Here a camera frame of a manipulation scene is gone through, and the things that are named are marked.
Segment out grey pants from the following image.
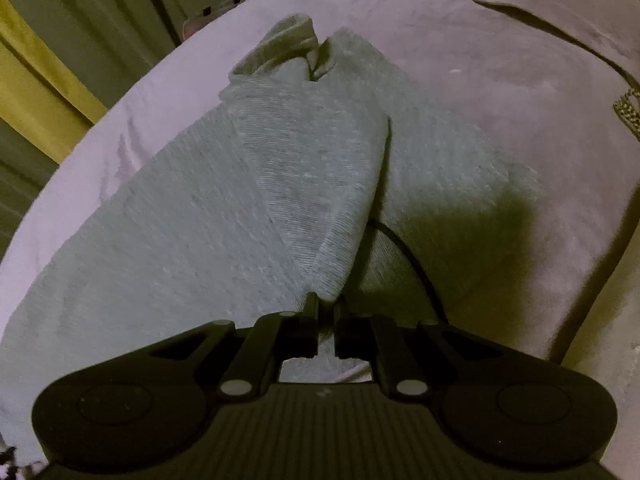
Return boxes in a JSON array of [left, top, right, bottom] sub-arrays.
[[0, 14, 543, 463]]

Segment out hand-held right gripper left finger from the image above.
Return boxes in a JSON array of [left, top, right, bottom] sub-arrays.
[[145, 292, 321, 397]]

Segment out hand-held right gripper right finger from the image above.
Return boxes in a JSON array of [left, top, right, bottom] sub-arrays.
[[335, 296, 502, 399]]

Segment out black cable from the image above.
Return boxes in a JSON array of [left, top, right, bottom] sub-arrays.
[[367, 220, 451, 323]]

